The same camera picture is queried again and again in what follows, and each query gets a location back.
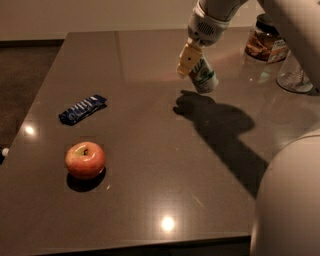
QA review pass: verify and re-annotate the green white 7up can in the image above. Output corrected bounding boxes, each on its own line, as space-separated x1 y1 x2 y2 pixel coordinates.
189 56 219 94

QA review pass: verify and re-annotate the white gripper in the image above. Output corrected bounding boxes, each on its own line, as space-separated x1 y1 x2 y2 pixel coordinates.
177 0 231 78

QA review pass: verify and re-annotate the blue snack bar wrapper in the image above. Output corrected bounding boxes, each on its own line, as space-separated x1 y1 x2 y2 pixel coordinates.
58 95 107 126

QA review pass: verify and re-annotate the glass jar with black lid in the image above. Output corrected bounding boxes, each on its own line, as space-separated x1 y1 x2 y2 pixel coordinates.
245 13 288 64

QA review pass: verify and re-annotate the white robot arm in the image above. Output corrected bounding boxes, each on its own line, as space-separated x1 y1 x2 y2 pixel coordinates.
177 0 320 256

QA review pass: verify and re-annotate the red yellow apple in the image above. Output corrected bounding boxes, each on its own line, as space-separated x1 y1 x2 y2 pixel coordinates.
65 141 106 180

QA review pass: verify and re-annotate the small white object at edge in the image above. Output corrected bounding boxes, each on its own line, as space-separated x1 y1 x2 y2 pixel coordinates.
0 148 9 157

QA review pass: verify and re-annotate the clear glass jar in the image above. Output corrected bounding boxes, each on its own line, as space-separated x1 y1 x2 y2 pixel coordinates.
276 51 313 94

